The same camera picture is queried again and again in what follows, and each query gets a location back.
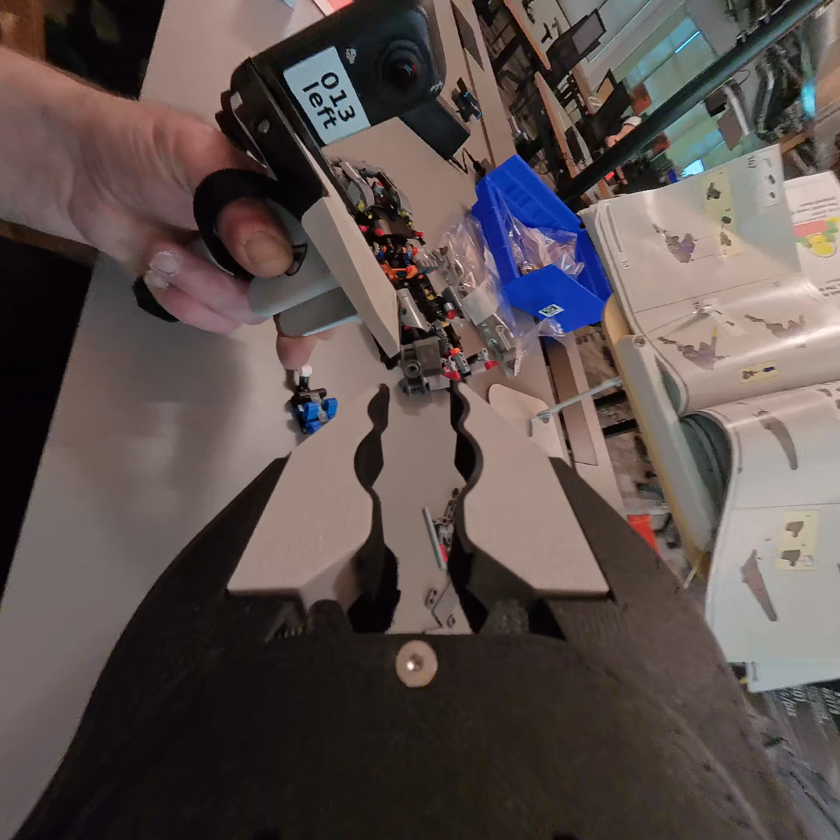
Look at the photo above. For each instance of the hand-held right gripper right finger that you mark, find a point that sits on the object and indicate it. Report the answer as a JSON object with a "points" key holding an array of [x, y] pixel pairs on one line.
{"points": [[531, 525]]}

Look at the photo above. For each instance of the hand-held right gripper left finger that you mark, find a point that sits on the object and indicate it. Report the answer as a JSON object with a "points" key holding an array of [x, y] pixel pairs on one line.
{"points": [[308, 525]]}

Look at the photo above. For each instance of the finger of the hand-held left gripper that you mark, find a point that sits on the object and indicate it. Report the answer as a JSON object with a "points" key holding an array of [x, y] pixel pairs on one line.
{"points": [[358, 275]]}

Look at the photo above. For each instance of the grey lego connector block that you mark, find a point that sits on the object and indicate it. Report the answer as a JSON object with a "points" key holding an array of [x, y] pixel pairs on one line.
{"points": [[420, 367]]}

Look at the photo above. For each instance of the blue black lego assembly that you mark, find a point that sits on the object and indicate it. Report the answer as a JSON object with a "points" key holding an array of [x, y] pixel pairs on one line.
{"points": [[315, 410]]}

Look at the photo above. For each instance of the lego technic car chassis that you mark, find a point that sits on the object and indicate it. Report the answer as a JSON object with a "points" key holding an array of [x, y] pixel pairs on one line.
{"points": [[407, 256]]}

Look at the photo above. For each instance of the lego instruction booklet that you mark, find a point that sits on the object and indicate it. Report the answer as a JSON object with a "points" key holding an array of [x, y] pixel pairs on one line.
{"points": [[722, 315]]}

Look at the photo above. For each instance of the person's left hand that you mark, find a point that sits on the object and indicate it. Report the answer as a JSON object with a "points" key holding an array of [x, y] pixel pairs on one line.
{"points": [[98, 164]]}

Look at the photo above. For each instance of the white flat stand board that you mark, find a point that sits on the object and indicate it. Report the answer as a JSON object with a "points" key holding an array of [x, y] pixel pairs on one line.
{"points": [[518, 407]]}

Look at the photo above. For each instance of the clear plastic parts bag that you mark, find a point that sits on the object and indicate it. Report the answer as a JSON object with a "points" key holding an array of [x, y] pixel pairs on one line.
{"points": [[472, 243]]}

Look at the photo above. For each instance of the blue plastic storage bin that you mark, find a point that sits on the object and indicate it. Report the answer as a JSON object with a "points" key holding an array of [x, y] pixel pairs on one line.
{"points": [[525, 197]]}

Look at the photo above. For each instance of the black metal pole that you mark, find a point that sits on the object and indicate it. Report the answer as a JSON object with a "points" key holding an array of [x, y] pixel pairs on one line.
{"points": [[689, 98]]}

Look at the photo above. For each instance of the printed white paper sheet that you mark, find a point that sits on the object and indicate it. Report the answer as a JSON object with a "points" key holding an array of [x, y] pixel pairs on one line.
{"points": [[820, 262]]}

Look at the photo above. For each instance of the black blue camera device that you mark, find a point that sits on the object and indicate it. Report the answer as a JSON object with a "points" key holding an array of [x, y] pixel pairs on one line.
{"points": [[467, 98]]}

